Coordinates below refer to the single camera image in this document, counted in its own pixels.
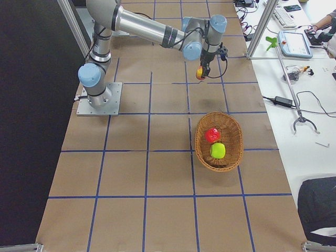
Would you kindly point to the person forearm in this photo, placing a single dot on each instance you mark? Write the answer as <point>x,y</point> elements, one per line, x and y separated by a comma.
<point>324,21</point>

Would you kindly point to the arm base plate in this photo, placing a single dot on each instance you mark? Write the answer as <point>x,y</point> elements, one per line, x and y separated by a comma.
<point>106,104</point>

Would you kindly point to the black office chair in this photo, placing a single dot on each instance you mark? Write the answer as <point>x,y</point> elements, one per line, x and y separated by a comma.
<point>316,208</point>

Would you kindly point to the green apple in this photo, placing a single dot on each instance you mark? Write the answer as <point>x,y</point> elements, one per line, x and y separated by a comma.
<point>218,150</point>

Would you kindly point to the teach pendant tablet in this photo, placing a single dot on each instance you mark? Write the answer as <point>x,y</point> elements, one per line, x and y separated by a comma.
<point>294,45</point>

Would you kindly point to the aluminium frame post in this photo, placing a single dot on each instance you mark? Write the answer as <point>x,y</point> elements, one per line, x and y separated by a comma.
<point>265,17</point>

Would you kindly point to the wicker basket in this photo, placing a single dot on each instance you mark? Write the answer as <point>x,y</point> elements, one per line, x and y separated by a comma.
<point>231,137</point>

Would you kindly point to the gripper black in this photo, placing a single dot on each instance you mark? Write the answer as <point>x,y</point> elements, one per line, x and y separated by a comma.
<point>206,57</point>

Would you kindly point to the black smartphone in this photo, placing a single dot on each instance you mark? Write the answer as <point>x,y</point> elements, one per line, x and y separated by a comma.
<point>292,8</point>

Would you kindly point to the brown paper table cover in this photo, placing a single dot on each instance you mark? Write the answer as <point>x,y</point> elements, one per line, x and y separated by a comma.
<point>133,182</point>

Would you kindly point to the black power adapter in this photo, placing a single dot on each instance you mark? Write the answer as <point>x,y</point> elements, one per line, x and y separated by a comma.
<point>283,102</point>

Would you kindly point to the reacher grabber tool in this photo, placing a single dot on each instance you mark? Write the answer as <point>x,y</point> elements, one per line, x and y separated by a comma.
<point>274,44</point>

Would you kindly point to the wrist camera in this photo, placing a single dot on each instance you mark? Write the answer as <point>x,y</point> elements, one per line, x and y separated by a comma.
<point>223,52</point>

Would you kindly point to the white keyboard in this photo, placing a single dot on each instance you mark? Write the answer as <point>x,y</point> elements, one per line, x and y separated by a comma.
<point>284,20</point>

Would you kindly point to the red yellow apple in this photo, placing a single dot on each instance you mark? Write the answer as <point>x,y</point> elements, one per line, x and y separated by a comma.
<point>199,73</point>

